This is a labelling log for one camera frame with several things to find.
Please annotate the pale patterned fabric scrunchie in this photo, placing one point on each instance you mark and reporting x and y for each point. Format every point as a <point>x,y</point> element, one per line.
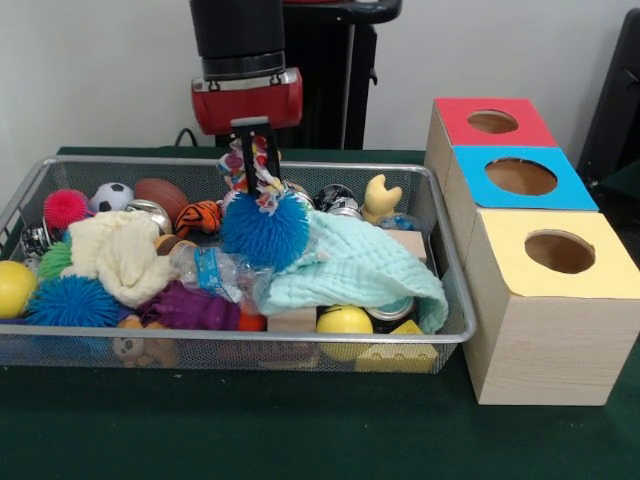
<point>232,167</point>

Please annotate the yellow smiley face ball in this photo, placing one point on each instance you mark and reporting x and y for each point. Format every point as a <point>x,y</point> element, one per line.
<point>345,322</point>

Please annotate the crushed clear plastic bottle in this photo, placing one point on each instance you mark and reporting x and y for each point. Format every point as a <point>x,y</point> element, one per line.
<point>215,275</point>

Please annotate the plain yellow ball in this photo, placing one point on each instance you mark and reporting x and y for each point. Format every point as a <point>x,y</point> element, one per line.
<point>15,287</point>

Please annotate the pink spiky ball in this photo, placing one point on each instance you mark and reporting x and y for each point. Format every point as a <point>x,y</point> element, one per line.
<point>62,207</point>

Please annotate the black and white soccer ball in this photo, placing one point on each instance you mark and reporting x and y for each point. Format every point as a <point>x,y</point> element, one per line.
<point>111,196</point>

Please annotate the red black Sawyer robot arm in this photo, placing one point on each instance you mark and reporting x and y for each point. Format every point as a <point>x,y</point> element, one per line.
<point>235,30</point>

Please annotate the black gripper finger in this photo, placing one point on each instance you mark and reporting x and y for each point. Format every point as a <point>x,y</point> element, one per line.
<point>273,160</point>
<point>251,165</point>

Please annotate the large blue spiky ball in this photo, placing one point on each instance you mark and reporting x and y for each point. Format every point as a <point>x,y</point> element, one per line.
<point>70,302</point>

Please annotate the small blue spiky ball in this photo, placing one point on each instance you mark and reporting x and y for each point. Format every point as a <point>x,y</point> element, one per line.
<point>265,235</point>

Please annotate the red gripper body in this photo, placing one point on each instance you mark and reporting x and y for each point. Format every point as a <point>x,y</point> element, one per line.
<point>245,105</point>

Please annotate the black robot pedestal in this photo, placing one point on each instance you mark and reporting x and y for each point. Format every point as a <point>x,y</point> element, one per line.
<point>330,90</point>

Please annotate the wooden box with three holes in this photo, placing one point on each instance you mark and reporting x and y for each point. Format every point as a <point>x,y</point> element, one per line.
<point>550,350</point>

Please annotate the dark green table cloth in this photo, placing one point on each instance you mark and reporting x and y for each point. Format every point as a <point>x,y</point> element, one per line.
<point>622,200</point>
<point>300,430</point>

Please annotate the mint green cloth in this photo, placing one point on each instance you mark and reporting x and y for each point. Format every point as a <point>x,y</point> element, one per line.
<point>360,270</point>

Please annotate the cream white cloth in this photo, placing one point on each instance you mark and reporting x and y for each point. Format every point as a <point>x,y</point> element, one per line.
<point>120,255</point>

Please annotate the purple knobbly rubber toy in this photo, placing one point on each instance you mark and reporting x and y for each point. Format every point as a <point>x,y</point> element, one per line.
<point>190,307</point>

